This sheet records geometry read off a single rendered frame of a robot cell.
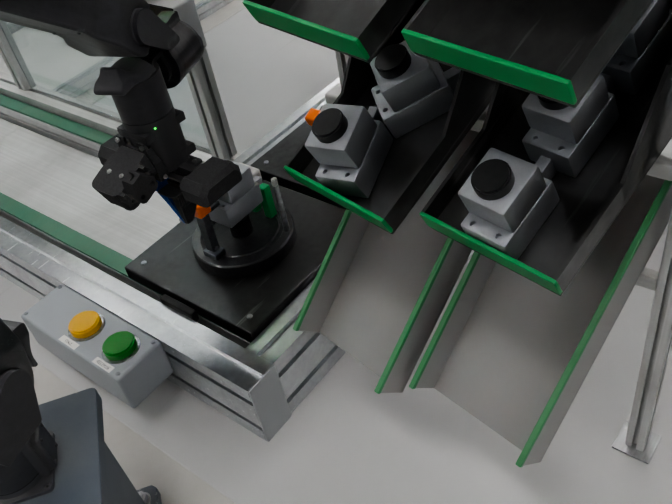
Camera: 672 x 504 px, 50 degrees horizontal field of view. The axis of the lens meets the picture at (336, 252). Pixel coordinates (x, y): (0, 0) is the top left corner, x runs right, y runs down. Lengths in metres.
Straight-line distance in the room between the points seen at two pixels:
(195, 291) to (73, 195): 0.43
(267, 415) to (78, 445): 0.24
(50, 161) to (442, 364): 0.92
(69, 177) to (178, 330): 0.52
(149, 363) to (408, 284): 0.35
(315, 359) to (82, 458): 0.33
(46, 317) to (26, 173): 0.46
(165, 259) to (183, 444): 0.25
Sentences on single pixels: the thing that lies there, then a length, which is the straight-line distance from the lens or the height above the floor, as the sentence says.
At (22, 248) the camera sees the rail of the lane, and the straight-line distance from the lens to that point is 1.16.
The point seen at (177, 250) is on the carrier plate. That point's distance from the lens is 1.01.
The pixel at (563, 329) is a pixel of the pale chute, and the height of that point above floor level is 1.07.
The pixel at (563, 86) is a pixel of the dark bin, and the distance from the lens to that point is 0.44.
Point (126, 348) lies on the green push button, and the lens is 0.90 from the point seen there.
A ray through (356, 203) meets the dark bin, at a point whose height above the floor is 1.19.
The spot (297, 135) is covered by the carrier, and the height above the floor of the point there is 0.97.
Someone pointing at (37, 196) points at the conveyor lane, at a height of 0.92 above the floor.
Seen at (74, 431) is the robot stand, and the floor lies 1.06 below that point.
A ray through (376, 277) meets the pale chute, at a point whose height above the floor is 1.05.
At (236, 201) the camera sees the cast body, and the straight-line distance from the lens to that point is 0.92.
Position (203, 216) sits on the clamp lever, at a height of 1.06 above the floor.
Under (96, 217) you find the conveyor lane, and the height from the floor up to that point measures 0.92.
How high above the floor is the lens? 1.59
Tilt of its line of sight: 41 degrees down
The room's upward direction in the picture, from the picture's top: 12 degrees counter-clockwise
